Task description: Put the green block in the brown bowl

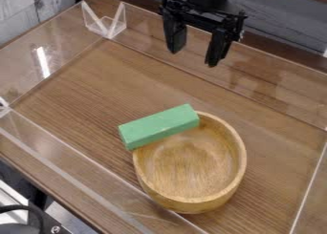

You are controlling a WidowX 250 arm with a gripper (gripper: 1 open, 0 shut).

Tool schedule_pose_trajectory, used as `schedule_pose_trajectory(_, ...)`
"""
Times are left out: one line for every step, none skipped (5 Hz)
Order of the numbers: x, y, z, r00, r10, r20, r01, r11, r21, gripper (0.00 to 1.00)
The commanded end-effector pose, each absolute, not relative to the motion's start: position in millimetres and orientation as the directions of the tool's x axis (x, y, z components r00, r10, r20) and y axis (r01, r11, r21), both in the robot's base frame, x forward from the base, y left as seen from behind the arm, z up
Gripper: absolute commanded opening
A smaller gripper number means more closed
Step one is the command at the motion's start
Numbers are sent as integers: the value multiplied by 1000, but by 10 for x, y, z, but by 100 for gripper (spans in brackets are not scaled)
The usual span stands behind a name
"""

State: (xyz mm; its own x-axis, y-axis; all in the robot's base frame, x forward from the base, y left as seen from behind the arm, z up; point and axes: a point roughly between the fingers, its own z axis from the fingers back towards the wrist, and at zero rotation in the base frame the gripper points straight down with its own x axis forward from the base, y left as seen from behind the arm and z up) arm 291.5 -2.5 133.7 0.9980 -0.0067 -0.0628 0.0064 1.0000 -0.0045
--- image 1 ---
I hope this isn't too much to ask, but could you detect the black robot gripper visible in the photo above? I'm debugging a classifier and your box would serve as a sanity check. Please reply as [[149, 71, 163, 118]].
[[160, 0, 248, 67]]

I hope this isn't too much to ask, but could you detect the green rectangular block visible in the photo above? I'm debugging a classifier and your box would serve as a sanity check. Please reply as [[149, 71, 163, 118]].
[[117, 104, 199, 150]]

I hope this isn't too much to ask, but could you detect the brown wooden bowl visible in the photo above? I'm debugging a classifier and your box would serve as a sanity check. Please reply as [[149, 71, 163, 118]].
[[133, 112, 248, 214]]

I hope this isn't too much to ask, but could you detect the clear acrylic corner bracket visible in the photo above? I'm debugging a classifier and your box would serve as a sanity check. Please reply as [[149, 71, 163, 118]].
[[80, 2, 127, 39]]

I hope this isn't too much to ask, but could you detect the clear acrylic enclosure wall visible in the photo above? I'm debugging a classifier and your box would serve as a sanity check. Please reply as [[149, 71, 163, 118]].
[[0, 6, 327, 234]]

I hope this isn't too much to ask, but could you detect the black metal table bracket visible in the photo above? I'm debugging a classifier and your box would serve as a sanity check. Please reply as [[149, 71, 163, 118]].
[[26, 202, 73, 234]]

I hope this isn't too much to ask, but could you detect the black cable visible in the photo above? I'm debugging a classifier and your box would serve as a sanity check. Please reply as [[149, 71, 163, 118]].
[[0, 204, 45, 234]]

